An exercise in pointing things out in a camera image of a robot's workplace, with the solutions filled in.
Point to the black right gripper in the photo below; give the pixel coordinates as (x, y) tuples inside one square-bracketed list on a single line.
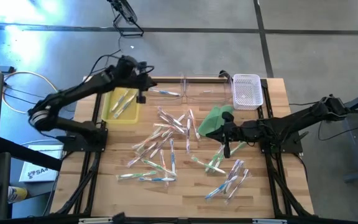
[(244, 132)]

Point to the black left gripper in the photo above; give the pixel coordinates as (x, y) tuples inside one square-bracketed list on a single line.
[(132, 74)]

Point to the blue toothbrush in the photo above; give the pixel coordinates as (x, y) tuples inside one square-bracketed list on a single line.
[(157, 179), (120, 101), (172, 155), (166, 92), (221, 187), (124, 106)]

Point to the orange toothbrush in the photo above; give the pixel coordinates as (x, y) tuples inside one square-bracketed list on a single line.
[(165, 133), (163, 126), (163, 165), (194, 124)]

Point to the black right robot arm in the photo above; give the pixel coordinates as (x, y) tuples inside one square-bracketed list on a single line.
[(291, 119)]

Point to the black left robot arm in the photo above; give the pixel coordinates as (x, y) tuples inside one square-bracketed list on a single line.
[(73, 91)]

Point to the green cloth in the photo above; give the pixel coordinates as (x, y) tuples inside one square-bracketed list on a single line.
[(211, 121)]

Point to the clear plastic bin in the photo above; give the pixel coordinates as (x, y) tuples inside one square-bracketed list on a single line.
[(208, 96), (166, 101)]

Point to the wrapped pink toothbrush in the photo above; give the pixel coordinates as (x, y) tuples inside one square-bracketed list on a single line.
[(188, 140)]

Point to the yellow plastic bin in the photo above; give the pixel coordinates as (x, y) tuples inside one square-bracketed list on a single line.
[(123, 120)]

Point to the white perforated plastic basket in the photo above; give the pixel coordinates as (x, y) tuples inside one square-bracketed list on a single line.
[(247, 91)]

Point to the black table clamp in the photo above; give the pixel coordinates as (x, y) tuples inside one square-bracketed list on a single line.
[(224, 74)]

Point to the white printed cardboard box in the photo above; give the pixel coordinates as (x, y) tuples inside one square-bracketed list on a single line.
[(42, 169)]

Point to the black side desk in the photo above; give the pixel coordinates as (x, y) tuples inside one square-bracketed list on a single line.
[(26, 154)]

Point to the yellow white canister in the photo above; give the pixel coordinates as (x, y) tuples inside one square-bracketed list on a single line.
[(17, 194)]

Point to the silver frame bracket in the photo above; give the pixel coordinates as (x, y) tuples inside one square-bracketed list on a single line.
[(95, 221), (269, 221)]

